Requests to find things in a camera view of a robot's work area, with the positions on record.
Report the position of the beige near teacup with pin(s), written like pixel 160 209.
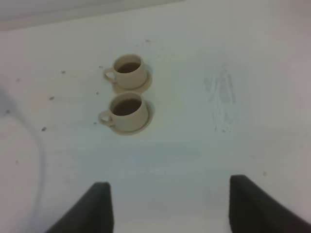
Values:
pixel 127 112

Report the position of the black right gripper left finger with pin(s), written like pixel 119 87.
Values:
pixel 92 213

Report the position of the beige near cup saucer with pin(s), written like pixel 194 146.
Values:
pixel 148 122

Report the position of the beige teacup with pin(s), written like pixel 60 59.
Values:
pixel 127 71
pixel 127 112

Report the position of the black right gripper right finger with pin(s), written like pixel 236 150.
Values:
pixel 251 210

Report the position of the beige cup saucer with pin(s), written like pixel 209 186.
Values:
pixel 148 122
pixel 140 89

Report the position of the beige far cup saucer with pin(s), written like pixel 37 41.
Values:
pixel 140 89

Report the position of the beige far teacup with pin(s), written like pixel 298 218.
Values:
pixel 127 71

